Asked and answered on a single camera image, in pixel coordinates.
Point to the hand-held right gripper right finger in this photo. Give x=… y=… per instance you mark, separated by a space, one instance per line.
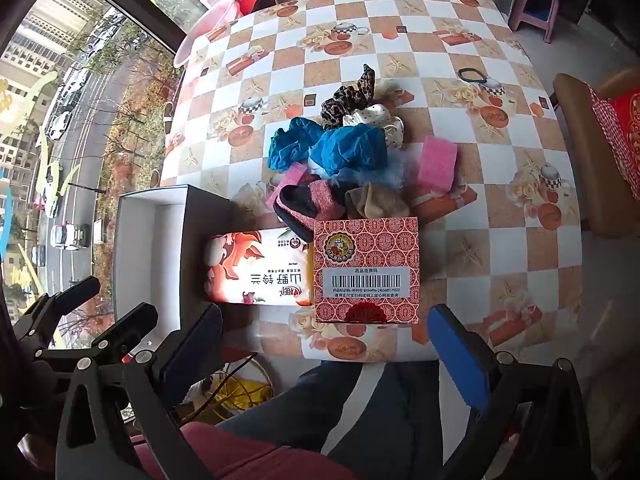
x=457 y=355

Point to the person's maroon clothing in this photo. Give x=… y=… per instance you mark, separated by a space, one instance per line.
x=240 y=455

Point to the checkered printed tablecloth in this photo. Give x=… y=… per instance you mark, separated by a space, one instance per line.
x=350 y=35

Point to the brown chair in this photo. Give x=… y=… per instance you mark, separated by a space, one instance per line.
x=585 y=160

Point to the red patterned medicine box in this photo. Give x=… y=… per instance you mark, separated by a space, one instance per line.
x=365 y=250

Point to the white polka dot scrunchie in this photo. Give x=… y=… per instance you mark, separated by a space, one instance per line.
x=370 y=115

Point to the red checked cloth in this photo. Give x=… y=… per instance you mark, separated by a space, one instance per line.
x=600 y=105

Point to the purple striped knitted sock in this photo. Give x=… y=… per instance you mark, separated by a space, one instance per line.
x=310 y=205

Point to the red patterned cushion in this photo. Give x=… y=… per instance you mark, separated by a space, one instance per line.
x=625 y=120

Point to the beige sock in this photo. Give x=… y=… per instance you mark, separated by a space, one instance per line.
x=372 y=202

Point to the light blue fluffy cloth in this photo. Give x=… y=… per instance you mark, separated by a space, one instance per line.
x=400 y=170

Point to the white storage box dark outside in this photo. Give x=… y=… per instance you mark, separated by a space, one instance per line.
x=150 y=240

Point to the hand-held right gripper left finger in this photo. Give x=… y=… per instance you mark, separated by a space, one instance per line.
x=192 y=355

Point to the dark window frame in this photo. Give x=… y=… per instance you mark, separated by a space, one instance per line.
x=140 y=5

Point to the red basin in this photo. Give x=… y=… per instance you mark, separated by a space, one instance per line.
x=247 y=6

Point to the leopard print scarf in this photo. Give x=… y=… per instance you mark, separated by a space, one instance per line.
x=350 y=97

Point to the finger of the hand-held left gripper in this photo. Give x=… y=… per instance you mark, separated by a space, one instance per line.
x=127 y=330
x=60 y=305

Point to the person's leg in jeans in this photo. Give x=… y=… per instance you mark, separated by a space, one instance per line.
x=360 y=410

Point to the pink translucent basin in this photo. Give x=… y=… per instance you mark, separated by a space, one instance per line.
x=210 y=25

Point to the yellow crumpled bag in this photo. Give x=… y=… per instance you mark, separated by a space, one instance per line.
x=245 y=392

